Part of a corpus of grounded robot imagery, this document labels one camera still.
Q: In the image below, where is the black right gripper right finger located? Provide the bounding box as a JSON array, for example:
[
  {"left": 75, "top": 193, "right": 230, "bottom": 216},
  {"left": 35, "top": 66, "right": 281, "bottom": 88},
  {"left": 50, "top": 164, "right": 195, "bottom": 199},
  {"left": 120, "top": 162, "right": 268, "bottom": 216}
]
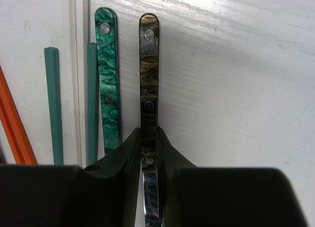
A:
[{"left": 157, "top": 128, "right": 196, "bottom": 227}]

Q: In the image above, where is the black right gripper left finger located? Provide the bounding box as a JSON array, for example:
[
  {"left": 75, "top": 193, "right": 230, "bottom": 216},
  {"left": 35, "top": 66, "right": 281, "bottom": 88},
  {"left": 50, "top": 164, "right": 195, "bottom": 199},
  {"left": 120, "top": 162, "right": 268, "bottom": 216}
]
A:
[{"left": 84, "top": 128, "right": 141, "bottom": 227}]

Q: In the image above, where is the brown marbled handle knife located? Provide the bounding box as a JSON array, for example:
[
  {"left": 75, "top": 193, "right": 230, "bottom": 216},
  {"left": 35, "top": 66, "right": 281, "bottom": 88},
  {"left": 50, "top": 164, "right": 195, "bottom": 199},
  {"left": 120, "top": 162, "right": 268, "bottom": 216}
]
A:
[{"left": 139, "top": 13, "right": 161, "bottom": 227}]

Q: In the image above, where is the green chopstick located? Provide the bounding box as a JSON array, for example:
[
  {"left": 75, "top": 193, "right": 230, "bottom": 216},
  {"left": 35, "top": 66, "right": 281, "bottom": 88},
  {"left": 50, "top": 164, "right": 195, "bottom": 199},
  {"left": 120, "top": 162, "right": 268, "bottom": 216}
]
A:
[
  {"left": 87, "top": 43, "right": 98, "bottom": 165},
  {"left": 44, "top": 47, "right": 63, "bottom": 165}
]

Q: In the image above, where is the green marbled handle knife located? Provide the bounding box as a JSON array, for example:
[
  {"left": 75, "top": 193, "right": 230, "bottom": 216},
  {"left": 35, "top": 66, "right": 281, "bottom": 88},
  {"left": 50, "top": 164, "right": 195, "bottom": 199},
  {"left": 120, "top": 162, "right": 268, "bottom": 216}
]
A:
[{"left": 94, "top": 7, "right": 121, "bottom": 155}]

